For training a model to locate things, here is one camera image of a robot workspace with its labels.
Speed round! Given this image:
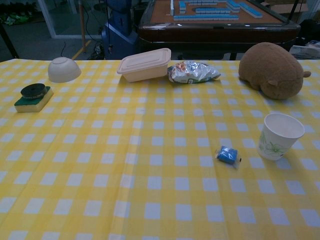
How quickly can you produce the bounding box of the small blue wrapped packet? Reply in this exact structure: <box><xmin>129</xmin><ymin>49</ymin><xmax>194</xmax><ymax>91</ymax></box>
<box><xmin>214</xmin><ymin>145</ymin><xmax>243</xmax><ymax>169</ymax></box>

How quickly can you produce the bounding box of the white cardboard box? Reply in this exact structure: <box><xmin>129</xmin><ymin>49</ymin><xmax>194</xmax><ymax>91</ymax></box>
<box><xmin>291</xmin><ymin>41</ymin><xmax>320</xmax><ymax>60</ymax></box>

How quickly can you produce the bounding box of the silver snack bag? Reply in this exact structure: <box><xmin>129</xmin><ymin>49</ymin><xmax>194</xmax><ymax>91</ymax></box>
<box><xmin>167</xmin><ymin>60</ymin><xmax>222</xmax><ymax>84</ymax></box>

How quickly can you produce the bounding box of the yellow checked tablecloth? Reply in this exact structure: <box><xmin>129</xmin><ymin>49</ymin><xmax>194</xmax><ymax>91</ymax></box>
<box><xmin>0</xmin><ymin>59</ymin><xmax>320</xmax><ymax>240</ymax></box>

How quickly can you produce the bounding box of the beige lidded food container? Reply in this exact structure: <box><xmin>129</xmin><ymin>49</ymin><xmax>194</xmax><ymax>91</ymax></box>
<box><xmin>116</xmin><ymin>48</ymin><xmax>172</xmax><ymax>83</ymax></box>

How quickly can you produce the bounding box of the white upturned bowl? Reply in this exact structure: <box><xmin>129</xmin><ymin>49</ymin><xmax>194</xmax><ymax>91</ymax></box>
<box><xmin>47</xmin><ymin>56</ymin><xmax>82</xmax><ymax>84</ymax></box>

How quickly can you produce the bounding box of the green plastic bag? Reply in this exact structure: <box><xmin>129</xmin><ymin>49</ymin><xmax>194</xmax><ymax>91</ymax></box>
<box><xmin>0</xmin><ymin>12</ymin><xmax>27</xmax><ymax>26</ymax></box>

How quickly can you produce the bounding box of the dark wooden mahjong table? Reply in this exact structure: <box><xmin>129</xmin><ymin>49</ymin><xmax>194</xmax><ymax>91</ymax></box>
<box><xmin>137</xmin><ymin>0</ymin><xmax>301</xmax><ymax>61</ymax></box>

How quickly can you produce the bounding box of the white floral paper cup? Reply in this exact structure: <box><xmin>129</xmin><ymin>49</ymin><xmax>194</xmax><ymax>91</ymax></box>
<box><xmin>257</xmin><ymin>112</ymin><xmax>306</xmax><ymax>161</ymax></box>

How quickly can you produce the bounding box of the brown plush capybara toy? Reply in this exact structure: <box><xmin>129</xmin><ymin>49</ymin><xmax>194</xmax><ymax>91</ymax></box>
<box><xmin>238</xmin><ymin>41</ymin><xmax>312</xmax><ymax>100</ymax></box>

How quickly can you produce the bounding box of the black round disc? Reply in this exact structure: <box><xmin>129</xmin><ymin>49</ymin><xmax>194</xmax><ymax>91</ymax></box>
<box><xmin>20</xmin><ymin>84</ymin><xmax>46</xmax><ymax>98</ymax></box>

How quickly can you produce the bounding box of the blue mahjong tile row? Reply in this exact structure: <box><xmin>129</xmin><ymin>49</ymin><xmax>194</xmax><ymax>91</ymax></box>
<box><xmin>173</xmin><ymin>14</ymin><xmax>240</xmax><ymax>22</ymax></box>

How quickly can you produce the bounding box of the blue plastic chair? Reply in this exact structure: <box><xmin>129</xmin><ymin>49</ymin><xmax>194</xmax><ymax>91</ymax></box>
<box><xmin>101</xmin><ymin>0</ymin><xmax>140</xmax><ymax>60</ymax></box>

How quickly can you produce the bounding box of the wooden pole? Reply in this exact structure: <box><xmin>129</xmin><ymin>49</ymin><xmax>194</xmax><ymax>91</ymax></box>
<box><xmin>79</xmin><ymin>0</ymin><xmax>87</xmax><ymax>53</ymax></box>

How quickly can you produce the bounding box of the yellow green sponge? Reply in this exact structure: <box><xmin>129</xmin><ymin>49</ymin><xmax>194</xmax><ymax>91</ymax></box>
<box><xmin>14</xmin><ymin>86</ymin><xmax>54</xmax><ymax>114</ymax></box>

